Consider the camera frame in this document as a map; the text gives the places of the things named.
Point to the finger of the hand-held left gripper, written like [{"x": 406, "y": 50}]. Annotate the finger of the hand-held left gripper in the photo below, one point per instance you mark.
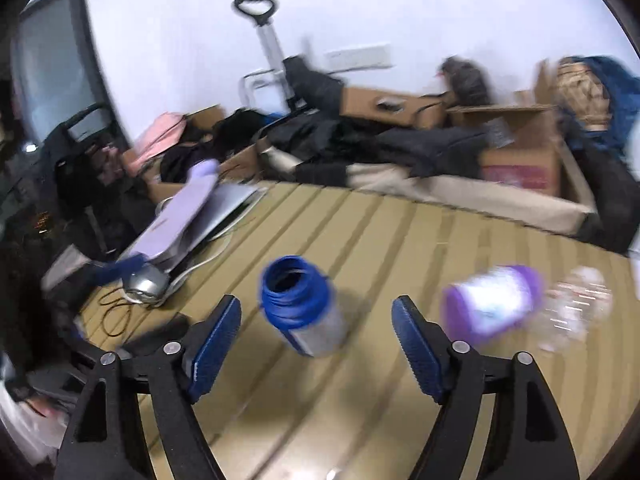
[{"x": 117, "y": 267}]

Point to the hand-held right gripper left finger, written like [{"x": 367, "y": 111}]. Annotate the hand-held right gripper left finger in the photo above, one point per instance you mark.
[{"x": 216, "y": 345}]

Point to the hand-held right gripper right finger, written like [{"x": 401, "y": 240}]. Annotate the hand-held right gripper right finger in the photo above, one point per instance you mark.
[{"x": 417, "y": 350}]

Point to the purple cup with white label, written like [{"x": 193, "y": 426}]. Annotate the purple cup with white label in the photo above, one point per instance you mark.
[{"x": 492, "y": 305}]

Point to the clear cup with blue rim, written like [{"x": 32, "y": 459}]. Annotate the clear cup with blue rim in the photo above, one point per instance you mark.
[{"x": 305, "y": 315}]

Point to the silver round mouse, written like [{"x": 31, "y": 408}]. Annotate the silver round mouse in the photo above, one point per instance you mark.
[{"x": 145, "y": 285}]

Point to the lavender flat case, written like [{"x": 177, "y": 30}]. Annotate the lavender flat case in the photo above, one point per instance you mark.
[{"x": 175, "y": 215}]

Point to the black bag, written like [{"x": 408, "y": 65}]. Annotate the black bag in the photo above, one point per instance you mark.
[{"x": 95, "y": 180}]

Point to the silver laptop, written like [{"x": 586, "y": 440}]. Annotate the silver laptop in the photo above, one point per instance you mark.
[{"x": 225, "y": 215}]

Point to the pink bag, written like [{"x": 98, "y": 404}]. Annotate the pink bag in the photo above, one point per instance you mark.
[{"x": 155, "y": 140}]

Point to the beige folded bedding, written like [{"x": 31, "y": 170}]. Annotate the beige folded bedding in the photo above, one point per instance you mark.
[{"x": 450, "y": 195}]

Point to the open cardboard box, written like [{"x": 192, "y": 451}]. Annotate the open cardboard box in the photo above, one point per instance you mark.
[{"x": 235, "y": 160}]

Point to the clear crumpled plastic bottle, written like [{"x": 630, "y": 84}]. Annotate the clear crumpled plastic bottle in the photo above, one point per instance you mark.
[{"x": 575, "y": 305}]

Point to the white plastic bag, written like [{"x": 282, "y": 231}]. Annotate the white plastic bag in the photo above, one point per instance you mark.
[{"x": 30, "y": 425}]

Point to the black clothing pile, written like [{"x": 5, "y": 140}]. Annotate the black clothing pile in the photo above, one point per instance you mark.
[{"x": 370, "y": 142}]

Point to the dark framed window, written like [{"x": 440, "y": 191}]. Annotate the dark framed window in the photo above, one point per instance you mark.
[{"x": 55, "y": 60}]

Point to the cardboard box with red label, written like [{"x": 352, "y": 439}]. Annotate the cardboard box with red label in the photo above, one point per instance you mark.
[{"x": 520, "y": 155}]

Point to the flat cardboard box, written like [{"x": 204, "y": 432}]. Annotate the flat cardboard box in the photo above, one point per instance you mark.
[{"x": 390, "y": 105}]

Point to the black cloth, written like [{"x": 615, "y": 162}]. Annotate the black cloth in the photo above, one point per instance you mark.
[{"x": 610, "y": 195}]

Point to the grey furry object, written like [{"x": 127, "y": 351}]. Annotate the grey furry object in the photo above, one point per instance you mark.
[{"x": 465, "y": 82}]

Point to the tan printed bag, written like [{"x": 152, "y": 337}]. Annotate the tan printed bag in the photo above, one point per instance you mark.
[{"x": 585, "y": 95}]

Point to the blue cloth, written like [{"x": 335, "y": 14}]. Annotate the blue cloth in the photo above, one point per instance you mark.
[{"x": 617, "y": 95}]

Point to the white wall socket strip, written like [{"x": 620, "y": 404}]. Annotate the white wall socket strip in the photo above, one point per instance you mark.
[{"x": 357, "y": 56}]

